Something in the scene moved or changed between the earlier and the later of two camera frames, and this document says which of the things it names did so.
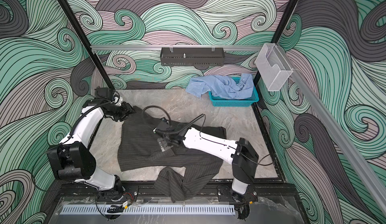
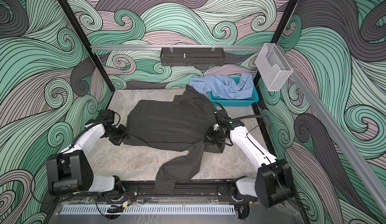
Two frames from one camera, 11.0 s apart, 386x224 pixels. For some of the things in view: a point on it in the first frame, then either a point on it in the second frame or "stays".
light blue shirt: x=222 y=86 stays
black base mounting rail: x=151 y=192 stays
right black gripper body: x=165 y=143 -> x=215 y=136
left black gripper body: x=120 y=112 -> x=117 y=134
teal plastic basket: x=219 y=101 stays
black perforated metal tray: x=193 y=57 stays
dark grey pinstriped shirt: x=187 y=170 -> x=179 y=124
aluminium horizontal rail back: x=178 y=46 stays
